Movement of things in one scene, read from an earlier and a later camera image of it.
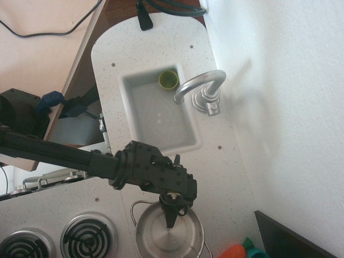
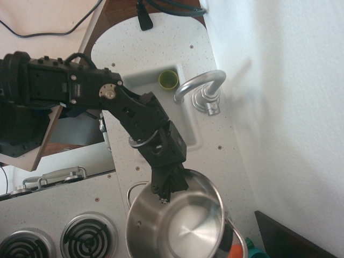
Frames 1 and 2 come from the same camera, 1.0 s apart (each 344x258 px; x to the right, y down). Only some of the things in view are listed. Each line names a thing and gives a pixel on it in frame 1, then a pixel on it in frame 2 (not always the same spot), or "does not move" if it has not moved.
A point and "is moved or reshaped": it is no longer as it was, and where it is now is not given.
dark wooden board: [278, 241] does not move
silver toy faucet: [206, 98] does not move
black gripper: [176, 190] to [168, 147]
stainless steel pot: [155, 239] is moved or reshaped
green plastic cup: [168, 79] does not move
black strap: [144, 18] does not move
